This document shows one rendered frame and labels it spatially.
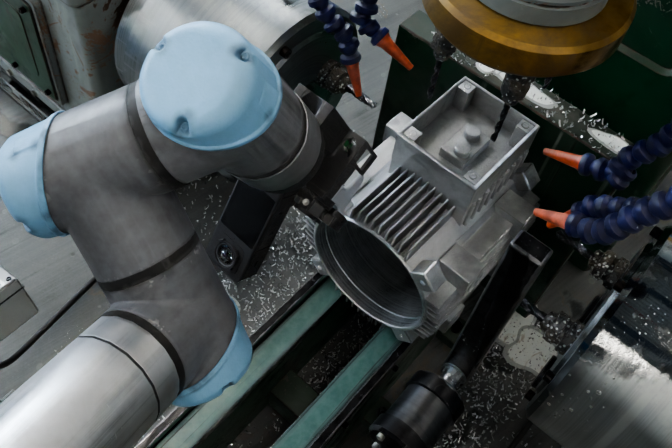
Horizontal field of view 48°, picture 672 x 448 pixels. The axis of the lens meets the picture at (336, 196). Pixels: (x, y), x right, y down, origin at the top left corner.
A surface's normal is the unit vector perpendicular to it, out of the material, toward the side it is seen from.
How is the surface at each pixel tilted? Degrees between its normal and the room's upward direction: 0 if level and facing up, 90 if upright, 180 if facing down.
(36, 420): 19
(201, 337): 56
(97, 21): 90
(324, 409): 0
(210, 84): 30
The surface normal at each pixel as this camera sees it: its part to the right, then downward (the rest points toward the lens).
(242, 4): 0.00, -0.47
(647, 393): -0.40, 0.04
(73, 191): -0.04, 0.40
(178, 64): -0.24, -0.21
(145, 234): 0.47, 0.11
